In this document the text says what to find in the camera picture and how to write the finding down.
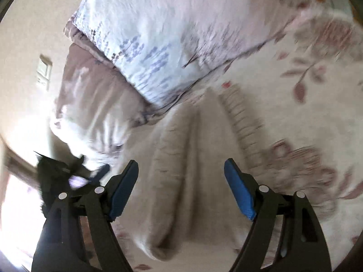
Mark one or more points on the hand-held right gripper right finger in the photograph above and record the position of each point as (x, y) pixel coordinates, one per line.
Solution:
(239, 189)

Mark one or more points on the window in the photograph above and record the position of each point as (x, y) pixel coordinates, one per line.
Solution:
(17, 218)

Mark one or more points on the white wall switch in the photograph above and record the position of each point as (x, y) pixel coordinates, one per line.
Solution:
(44, 70)

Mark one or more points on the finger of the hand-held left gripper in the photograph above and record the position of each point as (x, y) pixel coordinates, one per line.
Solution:
(99, 174)

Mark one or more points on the blue floral pillow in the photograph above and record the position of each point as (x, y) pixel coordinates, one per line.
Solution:
(170, 34)

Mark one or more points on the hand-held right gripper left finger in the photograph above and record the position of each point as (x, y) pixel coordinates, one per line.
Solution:
(122, 192)

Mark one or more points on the pink floral pillow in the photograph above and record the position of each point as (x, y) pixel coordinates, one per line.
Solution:
(93, 99)

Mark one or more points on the floral bed sheet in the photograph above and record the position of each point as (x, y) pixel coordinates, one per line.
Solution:
(283, 113)

